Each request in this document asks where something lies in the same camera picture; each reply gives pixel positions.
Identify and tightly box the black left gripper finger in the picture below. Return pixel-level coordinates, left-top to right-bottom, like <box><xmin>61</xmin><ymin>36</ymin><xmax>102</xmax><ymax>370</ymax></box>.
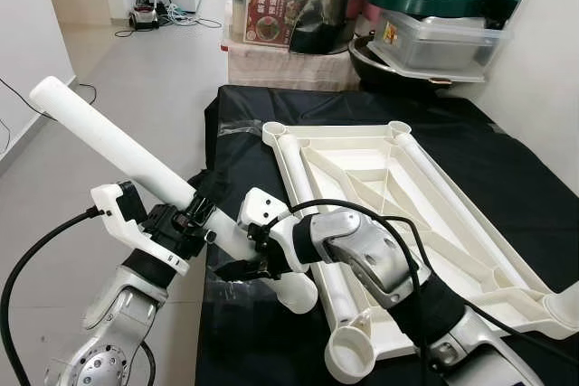
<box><xmin>188</xmin><ymin>167</ymin><xmax>227</xmax><ymax>215</ymax></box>

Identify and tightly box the black floor cable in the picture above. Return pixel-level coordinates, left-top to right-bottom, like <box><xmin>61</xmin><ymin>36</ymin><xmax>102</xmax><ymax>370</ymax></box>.
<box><xmin>0</xmin><ymin>77</ymin><xmax>99</xmax><ymax>120</ymax></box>

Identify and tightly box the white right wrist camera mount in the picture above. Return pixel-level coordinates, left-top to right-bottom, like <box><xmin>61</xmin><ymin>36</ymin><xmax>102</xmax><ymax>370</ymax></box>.
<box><xmin>237</xmin><ymin>187</ymin><xmax>295</xmax><ymax>265</ymax></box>

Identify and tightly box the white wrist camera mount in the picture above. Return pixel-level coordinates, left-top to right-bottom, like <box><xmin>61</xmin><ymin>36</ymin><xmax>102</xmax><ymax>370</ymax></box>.
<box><xmin>237</xmin><ymin>187</ymin><xmax>295</xmax><ymax>265</ymax></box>
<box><xmin>90</xmin><ymin>183</ymin><xmax>191</xmax><ymax>277</ymax></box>

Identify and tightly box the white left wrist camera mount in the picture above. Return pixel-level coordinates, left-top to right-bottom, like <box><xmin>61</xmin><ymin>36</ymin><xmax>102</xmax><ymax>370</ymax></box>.
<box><xmin>90</xmin><ymin>183</ymin><xmax>191</xmax><ymax>277</ymax></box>

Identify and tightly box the grey vacuum cleaner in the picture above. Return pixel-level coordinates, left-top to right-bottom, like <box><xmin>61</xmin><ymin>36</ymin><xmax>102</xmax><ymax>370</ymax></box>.
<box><xmin>129</xmin><ymin>2</ymin><xmax>164</xmax><ymax>30</ymax></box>

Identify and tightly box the black wok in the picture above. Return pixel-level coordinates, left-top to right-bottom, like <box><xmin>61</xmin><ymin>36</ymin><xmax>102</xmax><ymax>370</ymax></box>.
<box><xmin>348</xmin><ymin>33</ymin><xmax>480</xmax><ymax>89</ymax></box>

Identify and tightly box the black glossy bag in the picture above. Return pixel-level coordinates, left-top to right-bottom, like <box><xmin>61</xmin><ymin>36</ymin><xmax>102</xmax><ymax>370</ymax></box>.
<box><xmin>289</xmin><ymin>0</ymin><xmax>372</xmax><ymax>54</ymax></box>

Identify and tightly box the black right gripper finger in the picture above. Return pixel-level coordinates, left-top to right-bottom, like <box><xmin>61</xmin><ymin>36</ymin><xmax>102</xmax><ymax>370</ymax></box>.
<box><xmin>215</xmin><ymin>259</ymin><xmax>263</xmax><ymax>283</ymax></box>

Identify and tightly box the beige cloth covered bench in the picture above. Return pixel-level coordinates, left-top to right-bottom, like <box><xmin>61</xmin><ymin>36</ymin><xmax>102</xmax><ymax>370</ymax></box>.
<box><xmin>226</xmin><ymin>38</ymin><xmax>363</xmax><ymax>90</ymax></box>

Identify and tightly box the tangled floor cable bundle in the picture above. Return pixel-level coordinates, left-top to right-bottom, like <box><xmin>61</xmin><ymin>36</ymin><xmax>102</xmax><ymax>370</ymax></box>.
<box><xmin>113</xmin><ymin>2</ymin><xmax>227</xmax><ymax>39</ymax></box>

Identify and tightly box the clear plastic lidded container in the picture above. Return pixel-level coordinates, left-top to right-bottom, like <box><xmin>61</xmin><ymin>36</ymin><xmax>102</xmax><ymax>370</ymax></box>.
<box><xmin>375</xmin><ymin>8</ymin><xmax>508</xmax><ymax>75</ymax></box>

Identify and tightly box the black table cloth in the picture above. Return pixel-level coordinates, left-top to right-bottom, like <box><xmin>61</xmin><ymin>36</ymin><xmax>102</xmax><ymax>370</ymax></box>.
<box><xmin>195</xmin><ymin>83</ymin><xmax>579</xmax><ymax>386</ymax></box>

